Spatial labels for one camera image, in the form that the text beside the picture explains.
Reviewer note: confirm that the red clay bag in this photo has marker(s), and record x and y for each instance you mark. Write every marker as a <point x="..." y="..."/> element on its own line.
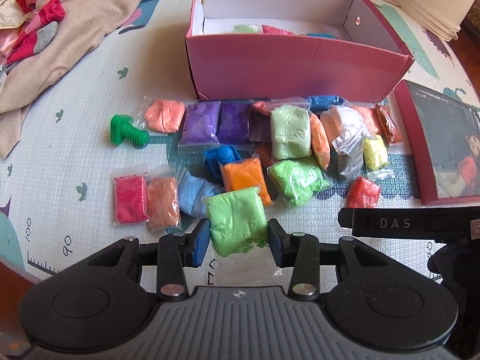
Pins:
<point x="363" y="193"/>

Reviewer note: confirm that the pink cardboard box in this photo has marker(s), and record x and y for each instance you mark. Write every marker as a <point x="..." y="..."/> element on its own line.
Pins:
<point x="253" y="49"/>

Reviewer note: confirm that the cartoon play mat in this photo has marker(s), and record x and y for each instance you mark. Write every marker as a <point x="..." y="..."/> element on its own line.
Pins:
<point x="56" y="185"/>

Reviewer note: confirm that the pile of colourful clothes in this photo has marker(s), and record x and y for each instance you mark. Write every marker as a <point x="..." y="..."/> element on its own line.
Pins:
<point x="27" y="28"/>

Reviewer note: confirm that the white clay bag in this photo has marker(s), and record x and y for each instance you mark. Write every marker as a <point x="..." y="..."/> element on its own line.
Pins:
<point x="351" y="127"/>

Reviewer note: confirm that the yellow clay bag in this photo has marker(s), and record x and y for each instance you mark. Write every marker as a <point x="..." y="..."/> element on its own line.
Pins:
<point x="375" y="153"/>

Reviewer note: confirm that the blue plastic toy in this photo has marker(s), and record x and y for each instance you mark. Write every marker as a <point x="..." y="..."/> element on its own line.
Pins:
<point x="217" y="157"/>

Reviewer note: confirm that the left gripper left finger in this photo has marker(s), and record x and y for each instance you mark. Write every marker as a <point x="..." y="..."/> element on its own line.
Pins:
<point x="176" y="252"/>

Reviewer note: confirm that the magenta clay bag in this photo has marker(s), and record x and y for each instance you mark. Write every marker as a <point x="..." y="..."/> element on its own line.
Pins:
<point x="130" y="198"/>

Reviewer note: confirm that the peach clay bag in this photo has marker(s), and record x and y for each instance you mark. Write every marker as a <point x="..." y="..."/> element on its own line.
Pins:
<point x="163" y="209"/>

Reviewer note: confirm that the box lid with woman photo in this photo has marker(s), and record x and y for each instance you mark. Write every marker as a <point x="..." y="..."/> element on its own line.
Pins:
<point x="443" y="133"/>

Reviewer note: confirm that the green plastic toy bolt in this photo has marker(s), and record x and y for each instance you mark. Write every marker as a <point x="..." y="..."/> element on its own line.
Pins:
<point x="121" y="128"/>

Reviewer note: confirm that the brown-red clay bag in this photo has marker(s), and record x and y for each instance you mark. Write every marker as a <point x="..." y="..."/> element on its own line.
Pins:
<point x="390" y="131"/>

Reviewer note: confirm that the bright green clay bag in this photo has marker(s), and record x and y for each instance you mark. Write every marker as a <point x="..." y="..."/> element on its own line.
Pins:
<point x="237" y="221"/>

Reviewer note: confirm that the light blue clay bag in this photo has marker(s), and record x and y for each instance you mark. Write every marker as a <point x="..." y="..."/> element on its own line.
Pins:
<point x="192" y="190"/>

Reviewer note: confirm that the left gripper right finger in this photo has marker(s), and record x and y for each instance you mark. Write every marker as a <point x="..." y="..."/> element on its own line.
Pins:
<point x="300" y="251"/>

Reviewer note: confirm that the dark purple clay bag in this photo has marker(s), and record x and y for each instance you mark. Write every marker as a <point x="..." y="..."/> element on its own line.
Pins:
<point x="234" y="127"/>

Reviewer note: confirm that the grey silver clay bag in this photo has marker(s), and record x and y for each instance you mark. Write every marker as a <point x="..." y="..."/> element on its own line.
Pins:
<point x="350" y="158"/>

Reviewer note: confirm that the pale green clay bag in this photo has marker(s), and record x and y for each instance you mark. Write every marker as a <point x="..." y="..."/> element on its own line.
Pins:
<point x="290" y="132"/>

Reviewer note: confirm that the salmon clay bag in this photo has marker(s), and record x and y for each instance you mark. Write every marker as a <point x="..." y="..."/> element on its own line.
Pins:
<point x="164" y="116"/>

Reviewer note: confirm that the beige cloth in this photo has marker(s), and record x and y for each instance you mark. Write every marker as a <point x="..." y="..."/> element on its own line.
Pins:
<point x="83" y="28"/>

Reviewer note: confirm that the orange striped clay bag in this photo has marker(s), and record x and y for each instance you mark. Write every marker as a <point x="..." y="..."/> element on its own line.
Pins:
<point x="320" y="143"/>

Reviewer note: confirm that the light orange clay bag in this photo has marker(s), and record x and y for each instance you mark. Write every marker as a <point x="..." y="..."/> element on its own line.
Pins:
<point x="370" y="118"/>

